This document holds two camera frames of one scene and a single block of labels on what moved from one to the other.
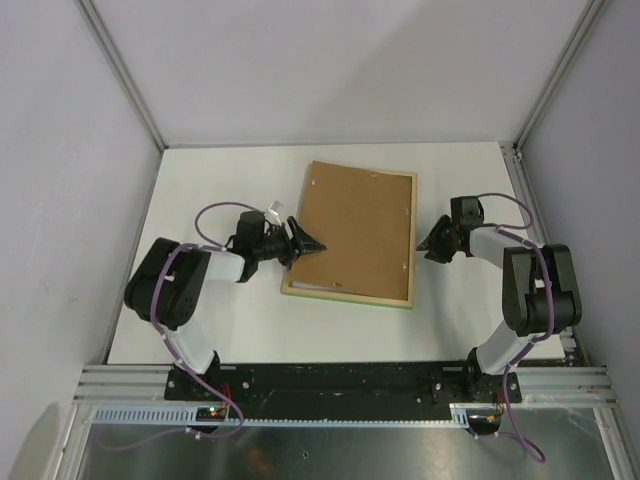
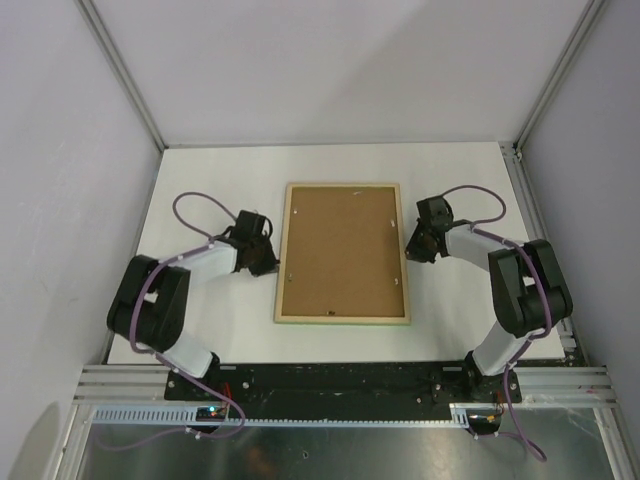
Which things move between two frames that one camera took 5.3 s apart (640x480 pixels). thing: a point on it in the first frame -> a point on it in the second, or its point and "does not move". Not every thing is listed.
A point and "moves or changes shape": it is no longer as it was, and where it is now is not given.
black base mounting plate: x=358 y=385 does not move
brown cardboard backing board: x=362 y=219 moves or changes shape
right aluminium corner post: x=591 y=11 does not move
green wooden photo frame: x=371 y=299 moves or changes shape
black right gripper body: x=445 y=249 -> x=417 y=247
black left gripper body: x=279 y=246 -> x=264 y=260
